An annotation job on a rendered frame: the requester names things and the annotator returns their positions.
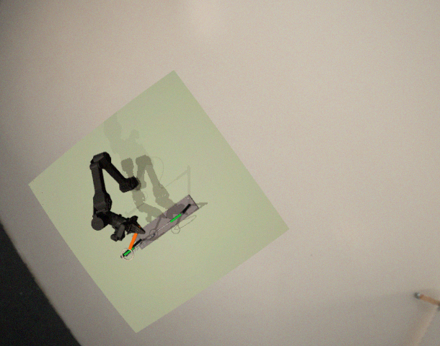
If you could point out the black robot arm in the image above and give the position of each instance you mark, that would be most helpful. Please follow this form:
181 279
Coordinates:
102 202

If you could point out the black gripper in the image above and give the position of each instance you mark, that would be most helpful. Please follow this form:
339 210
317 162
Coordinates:
130 225

